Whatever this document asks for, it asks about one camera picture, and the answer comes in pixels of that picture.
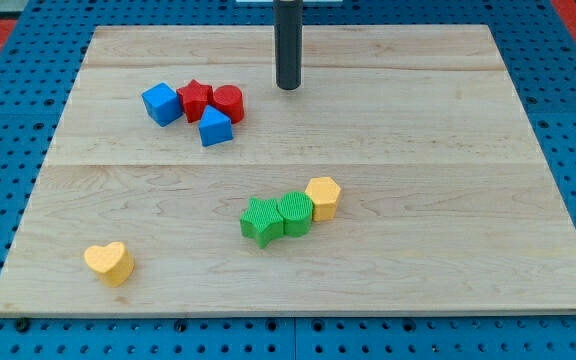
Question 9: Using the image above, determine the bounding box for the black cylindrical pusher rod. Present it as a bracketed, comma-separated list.
[273, 0, 303, 90]

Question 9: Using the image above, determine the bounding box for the red star block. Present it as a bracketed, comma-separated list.
[176, 79, 213, 123]

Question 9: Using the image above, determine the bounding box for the green star block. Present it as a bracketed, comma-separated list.
[240, 197, 284, 249]

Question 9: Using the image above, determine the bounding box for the red cylinder block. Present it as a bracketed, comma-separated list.
[213, 84, 245, 124]

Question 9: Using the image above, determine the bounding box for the blue triangle block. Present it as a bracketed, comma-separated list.
[198, 105, 233, 147]

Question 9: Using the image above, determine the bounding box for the blue cube block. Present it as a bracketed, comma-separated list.
[141, 82, 183, 127]

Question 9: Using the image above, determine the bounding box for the yellow hexagon block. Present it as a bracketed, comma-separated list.
[305, 177, 341, 222]

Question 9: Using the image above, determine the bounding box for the green cylinder block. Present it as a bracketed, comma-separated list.
[278, 191, 313, 237]

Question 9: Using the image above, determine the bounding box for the wooden board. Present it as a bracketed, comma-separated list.
[0, 25, 576, 318]

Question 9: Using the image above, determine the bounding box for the yellow heart block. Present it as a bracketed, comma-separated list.
[84, 241, 135, 287]

